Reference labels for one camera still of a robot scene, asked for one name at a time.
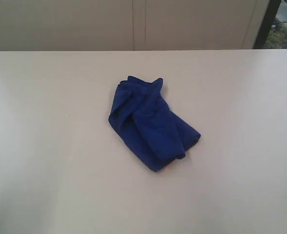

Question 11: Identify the blue towel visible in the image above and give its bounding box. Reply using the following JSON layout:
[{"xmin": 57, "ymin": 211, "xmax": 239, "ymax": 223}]
[{"xmin": 108, "ymin": 76, "xmax": 201, "ymax": 172}]

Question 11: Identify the black window frame post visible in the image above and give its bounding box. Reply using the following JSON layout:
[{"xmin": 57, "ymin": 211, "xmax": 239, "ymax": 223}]
[{"xmin": 253, "ymin": 0, "xmax": 281, "ymax": 49}]

